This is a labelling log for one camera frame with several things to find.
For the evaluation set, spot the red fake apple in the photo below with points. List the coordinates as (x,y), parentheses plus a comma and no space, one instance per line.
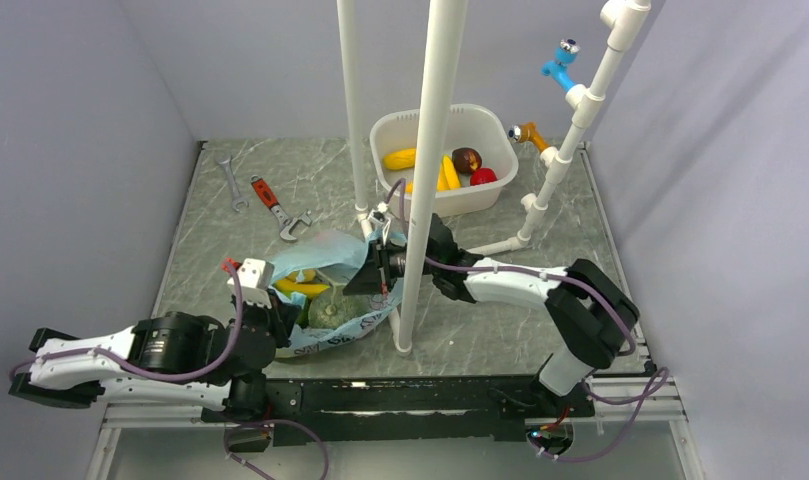
(483,176)

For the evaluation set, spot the silver open-end wrench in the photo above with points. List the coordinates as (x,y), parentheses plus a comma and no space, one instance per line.
(238,201)

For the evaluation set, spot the dark brown fake fruit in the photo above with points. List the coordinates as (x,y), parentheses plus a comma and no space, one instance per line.
(466,160)

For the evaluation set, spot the blue toy faucet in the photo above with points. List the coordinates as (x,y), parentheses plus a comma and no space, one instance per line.
(557,68)

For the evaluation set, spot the white plastic basket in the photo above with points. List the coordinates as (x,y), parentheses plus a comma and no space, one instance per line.
(473,127)

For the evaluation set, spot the orange toy faucet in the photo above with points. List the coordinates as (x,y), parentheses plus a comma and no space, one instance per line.
(527,133)

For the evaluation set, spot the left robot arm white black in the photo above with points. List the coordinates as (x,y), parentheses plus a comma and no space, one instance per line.
(178,358)

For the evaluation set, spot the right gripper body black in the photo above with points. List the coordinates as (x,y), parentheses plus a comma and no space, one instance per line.
(388,265)

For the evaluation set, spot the red handled adjustable wrench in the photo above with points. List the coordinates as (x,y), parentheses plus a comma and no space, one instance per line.
(287,223)

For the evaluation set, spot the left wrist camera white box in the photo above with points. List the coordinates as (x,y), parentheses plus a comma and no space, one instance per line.
(252,278)

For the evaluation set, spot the white PVC pipe frame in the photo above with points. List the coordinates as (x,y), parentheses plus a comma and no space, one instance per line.
(445,28)

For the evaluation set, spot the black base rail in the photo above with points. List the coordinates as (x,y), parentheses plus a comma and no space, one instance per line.
(500,407)

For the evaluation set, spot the green netted fake melon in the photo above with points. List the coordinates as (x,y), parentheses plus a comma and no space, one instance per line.
(331,310)

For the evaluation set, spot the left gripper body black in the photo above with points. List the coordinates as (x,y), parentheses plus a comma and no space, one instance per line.
(273,317)

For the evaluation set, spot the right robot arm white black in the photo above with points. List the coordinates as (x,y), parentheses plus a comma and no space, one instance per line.
(593,316)

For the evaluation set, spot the light blue plastic bag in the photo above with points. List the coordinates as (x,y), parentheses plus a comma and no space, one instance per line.
(313,275)

